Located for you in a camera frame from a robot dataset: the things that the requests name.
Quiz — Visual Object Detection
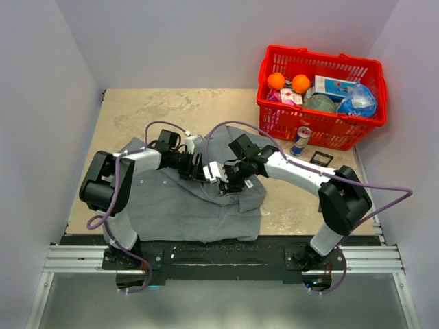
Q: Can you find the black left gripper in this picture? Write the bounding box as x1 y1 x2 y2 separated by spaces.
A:
169 149 208 182

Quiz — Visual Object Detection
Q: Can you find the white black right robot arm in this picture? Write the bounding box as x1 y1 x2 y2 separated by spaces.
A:
205 134 372 271

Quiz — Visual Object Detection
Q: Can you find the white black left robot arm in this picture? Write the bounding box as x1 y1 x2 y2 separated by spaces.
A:
79 130 206 269

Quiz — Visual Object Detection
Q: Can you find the blue silver drink can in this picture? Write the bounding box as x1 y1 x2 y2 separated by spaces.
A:
289 126 312 156

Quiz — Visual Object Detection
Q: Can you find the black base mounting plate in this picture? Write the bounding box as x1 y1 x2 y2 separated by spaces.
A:
58 235 381 289

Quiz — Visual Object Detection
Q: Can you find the pink white small box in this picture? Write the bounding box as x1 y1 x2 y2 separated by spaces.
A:
267 88 303 106

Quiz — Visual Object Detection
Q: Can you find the orange fruit left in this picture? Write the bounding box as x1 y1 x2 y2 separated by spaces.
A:
267 72 285 90

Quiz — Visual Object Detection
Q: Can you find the orange fruit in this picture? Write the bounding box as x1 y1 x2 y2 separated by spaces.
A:
292 74 311 94
267 72 285 90

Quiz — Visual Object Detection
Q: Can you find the green melon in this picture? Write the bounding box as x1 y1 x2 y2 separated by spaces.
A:
302 95 337 114

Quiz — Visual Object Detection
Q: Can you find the orange fruit right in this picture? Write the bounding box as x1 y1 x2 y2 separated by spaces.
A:
292 74 311 94

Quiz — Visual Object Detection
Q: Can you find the white blue light bulb box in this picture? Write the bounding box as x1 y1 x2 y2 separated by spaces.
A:
312 75 355 102

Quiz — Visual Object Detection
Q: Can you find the red plastic shopping basket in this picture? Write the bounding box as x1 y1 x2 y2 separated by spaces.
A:
257 45 388 151

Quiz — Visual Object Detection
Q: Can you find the blue plastic bag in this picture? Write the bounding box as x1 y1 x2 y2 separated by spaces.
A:
337 83 377 118

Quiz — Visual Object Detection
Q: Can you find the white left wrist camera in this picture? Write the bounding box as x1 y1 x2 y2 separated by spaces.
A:
185 134 203 154

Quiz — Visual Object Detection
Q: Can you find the black rectangular frame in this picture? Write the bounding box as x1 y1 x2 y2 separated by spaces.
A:
309 151 334 167

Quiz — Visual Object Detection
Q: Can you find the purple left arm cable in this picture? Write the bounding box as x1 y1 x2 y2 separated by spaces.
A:
85 121 191 294

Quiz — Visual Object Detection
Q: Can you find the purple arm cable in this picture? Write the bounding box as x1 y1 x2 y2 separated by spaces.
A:
204 120 413 296
85 121 191 294

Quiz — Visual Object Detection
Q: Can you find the aluminium frame rail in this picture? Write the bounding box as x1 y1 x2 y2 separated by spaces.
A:
25 243 107 329

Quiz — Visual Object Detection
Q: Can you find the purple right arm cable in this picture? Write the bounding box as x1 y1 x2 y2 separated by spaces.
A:
204 120 413 296

